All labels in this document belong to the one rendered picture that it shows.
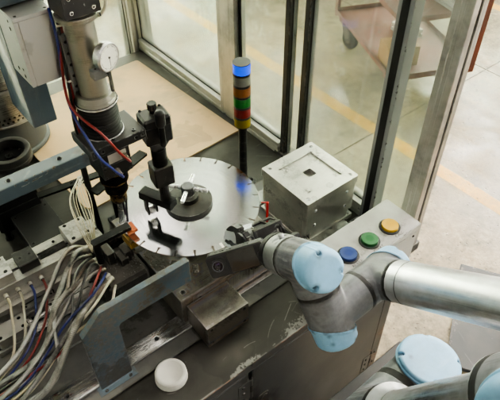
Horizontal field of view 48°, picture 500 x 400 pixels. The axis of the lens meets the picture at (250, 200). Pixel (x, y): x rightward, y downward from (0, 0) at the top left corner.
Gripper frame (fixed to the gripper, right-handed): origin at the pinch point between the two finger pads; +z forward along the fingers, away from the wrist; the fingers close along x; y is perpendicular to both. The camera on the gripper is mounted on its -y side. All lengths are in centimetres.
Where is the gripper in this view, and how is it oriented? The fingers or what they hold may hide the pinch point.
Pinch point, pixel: (225, 239)
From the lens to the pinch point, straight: 118.6
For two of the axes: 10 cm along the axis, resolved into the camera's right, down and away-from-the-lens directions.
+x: -2.9, -9.3, -2.4
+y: 8.6, -3.6, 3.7
